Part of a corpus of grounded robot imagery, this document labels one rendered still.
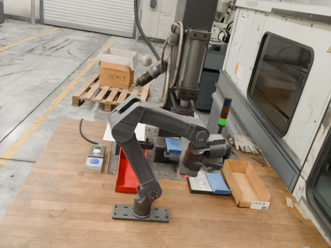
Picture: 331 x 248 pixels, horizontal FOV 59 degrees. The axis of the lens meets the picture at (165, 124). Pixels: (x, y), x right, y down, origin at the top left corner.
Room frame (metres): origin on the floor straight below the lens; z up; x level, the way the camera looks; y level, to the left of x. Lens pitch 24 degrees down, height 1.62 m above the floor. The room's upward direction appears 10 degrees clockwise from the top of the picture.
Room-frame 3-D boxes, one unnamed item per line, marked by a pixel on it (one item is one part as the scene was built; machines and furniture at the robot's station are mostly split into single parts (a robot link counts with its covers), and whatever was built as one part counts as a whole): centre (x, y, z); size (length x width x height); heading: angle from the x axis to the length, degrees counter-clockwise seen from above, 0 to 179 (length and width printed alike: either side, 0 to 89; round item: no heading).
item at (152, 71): (1.49, 0.10, 1.25); 0.19 x 0.07 x 0.19; 99
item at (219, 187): (1.05, -0.26, 0.93); 0.15 x 0.07 x 0.03; 12
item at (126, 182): (1.03, 0.11, 0.93); 0.25 x 0.12 x 0.06; 9
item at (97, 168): (1.04, 0.27, 0.90); 0.07 x 0.07 x 0.06; 9
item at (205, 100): (7.04, -0.59, 0.49); 5.51 x 1.02 x 0.97; 5
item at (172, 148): (1.19, -0.06, 1.00); 0.15 x 0.07 x 0.03; 9
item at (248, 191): (1.08, -0.38, 0.93); 0.25 x 0.13 x 0.08; 9
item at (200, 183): (1.07, -0.22, 0.91); 0.17 x 0.16 x 0.02; 99
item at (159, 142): (1.23, -0.07, 0.98); 0.20 x 0.10 x 0.01; 99
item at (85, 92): (4.34, 0.86, 0.07); 1.20 x 1.00 x 0.14; 2
